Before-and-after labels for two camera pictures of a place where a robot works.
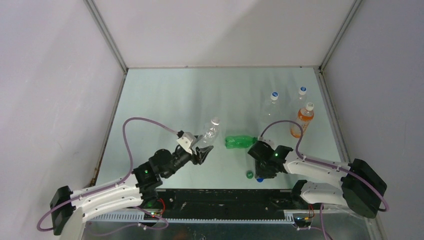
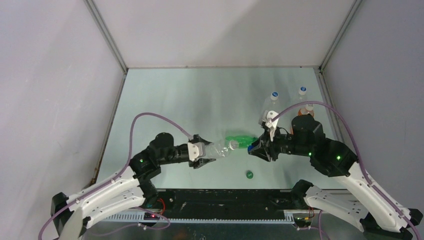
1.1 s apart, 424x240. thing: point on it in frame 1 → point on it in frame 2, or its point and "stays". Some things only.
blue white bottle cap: [274, 96] stays
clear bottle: [211, 132] → [216, 149]
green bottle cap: [249, 174] stays
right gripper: [260, 174] → [266, 150]
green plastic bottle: [240, 141] stays
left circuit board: [147, 216] stays
